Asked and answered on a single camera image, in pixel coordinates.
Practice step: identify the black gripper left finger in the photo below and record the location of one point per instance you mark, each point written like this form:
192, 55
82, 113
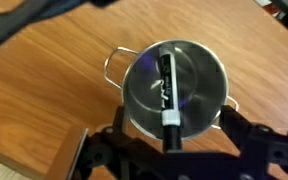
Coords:
119, 118

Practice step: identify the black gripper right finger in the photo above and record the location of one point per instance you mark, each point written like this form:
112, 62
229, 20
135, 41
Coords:
230, 121

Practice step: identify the black and white marker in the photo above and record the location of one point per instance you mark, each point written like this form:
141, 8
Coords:
169, 83

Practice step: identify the small stainless steel pot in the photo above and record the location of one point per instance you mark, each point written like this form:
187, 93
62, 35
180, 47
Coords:
202, 90

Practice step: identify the grey metal mount plate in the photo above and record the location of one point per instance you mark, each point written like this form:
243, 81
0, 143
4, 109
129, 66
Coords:
67, 150

